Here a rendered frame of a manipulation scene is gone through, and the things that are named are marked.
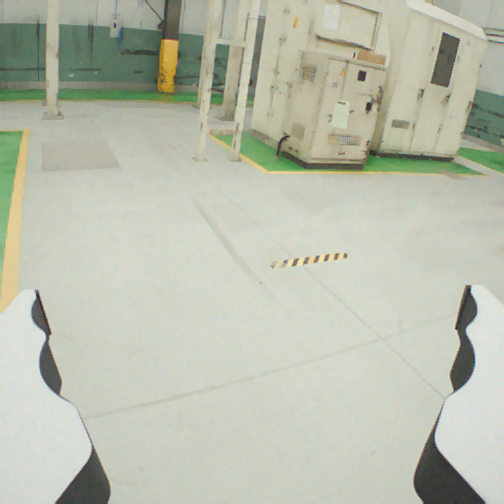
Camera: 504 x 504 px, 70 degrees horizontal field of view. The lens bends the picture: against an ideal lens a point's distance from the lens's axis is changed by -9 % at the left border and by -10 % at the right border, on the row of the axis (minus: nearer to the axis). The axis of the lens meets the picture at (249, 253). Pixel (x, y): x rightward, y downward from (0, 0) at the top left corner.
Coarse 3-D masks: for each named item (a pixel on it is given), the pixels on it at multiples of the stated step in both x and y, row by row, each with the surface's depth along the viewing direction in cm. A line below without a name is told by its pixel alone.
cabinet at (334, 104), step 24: (312, 72) 397; (336, 72) 386; (360, 72) 398; (384, 72) 413; (312, 96) 403; (336, 96) 401; (360, 96) 414; (288, 120) 447; (312, 120) 408; (336, 120) 416; (360, 120) 430; (288, 144) 453; (312, 144) 417; (336, 144) 432; (360, 144) 447; (312, 168) 435; (336, 168) 451; (360, 168) 468
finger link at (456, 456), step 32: (480, 288) 11; (480, 320) 9; (480, 352) 8; (480, 384) 8; (448, 416) 7; (480, 416) 7; (448, 448) 6; (480, 448) 6; (416, 480) 7; (448, 480) 6; (480, 480) 6
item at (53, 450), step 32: (0, 320) 9; (32, 320) 9; (0, 352) 8; (32, 352) 8; (0, 384) 7; (32, 384) 8; (0, 416) 7; (32, 416) 7; (64, 416) 7; (0, 448) 6; (32, 448) 6; (64, 448) 6; (0, 480) 6; (32, 480) 6; (64, 480) 6; (96, 480) 6
